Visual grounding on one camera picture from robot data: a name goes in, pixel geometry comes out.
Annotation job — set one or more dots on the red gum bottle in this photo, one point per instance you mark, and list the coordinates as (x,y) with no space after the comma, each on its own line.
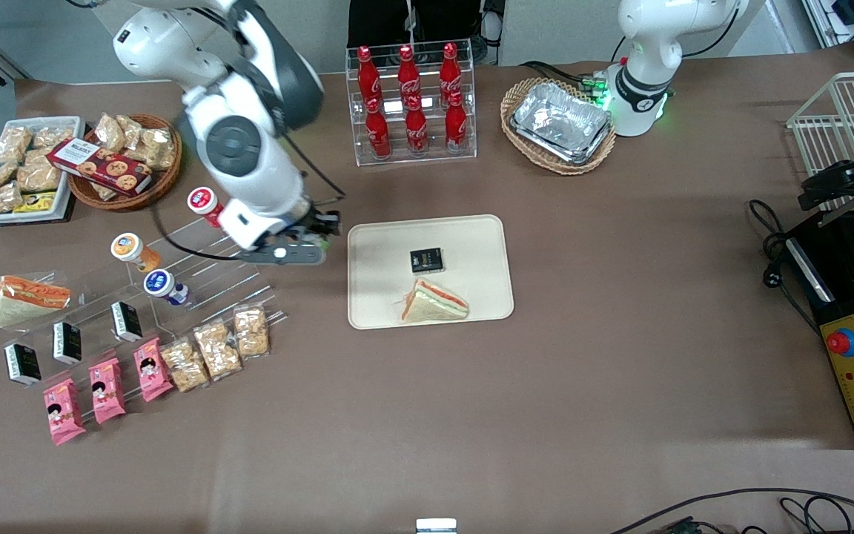
(204,202)

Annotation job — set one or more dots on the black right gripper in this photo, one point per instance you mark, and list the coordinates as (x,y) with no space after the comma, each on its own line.
(313,222)

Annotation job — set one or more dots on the black machine with yellow panel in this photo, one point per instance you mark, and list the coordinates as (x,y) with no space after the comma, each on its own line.
(835,252)

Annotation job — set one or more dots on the white rectangular bin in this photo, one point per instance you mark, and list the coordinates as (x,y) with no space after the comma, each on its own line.
(71,124)

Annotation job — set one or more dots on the pink snack pack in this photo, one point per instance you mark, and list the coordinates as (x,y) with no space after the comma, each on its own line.
(63,411)
(107,391)
(152,369)

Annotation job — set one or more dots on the small clear acrylic stepped stand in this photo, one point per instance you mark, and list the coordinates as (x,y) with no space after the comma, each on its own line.
(212,278)

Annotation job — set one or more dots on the wicker basket with foil trays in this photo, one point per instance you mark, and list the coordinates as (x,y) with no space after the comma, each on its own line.
(557,167)

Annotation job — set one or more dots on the yellow snack packet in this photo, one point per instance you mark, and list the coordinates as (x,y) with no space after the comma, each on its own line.
(35,202)

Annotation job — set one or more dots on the beige plastic tray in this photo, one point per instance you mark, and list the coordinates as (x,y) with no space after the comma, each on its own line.
(464,259)

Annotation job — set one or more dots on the blue gum bottle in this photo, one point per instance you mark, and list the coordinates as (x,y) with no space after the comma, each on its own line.
(166,286)

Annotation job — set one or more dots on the red emergency stop button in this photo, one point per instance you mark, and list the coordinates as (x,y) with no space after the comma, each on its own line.
(842,342)

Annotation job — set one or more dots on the wide clear acrylic stepped stand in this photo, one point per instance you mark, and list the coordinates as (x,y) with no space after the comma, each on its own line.
(93,297)

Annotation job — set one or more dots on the black office chair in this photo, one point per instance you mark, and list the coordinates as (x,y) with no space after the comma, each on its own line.
(427,18)

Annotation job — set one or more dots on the black small box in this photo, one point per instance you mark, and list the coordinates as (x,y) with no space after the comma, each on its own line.
(425,260)
(127,320)
(67,342)
(22,363)

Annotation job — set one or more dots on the small white device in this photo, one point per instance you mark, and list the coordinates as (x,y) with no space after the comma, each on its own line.
(436,526)

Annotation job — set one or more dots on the red cola bottle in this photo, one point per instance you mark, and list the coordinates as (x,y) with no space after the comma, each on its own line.
(408,71)
(450,68)
(456,124)
(377,130)
(416,127)
(368,74)

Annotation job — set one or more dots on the wrapped triangle sandwich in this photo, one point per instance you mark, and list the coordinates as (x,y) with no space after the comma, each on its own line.
(27,298)
(433,304)

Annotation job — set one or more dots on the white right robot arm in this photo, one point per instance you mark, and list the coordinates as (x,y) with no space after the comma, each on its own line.
(249,148)

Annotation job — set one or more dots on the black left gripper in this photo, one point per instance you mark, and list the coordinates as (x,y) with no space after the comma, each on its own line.
(847,176)

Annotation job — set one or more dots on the clear acrylic bottle rack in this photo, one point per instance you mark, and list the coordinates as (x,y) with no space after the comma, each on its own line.
(412,158)

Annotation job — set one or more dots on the red cookie box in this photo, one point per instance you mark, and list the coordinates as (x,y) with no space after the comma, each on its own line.
(101,166)

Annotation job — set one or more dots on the orange gum bottle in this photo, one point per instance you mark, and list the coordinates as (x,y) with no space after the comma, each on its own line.
(134,251)

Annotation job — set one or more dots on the round brown wicker basket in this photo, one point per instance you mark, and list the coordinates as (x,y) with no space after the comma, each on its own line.
(156,185)

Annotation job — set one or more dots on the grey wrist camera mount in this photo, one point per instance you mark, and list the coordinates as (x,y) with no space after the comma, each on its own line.
(282,254)

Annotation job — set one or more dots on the metal frame shelf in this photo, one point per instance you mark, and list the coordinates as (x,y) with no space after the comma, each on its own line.
(853,18)

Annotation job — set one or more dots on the stacked aluminium foil trays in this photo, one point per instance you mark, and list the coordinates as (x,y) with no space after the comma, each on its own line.
(560,120)

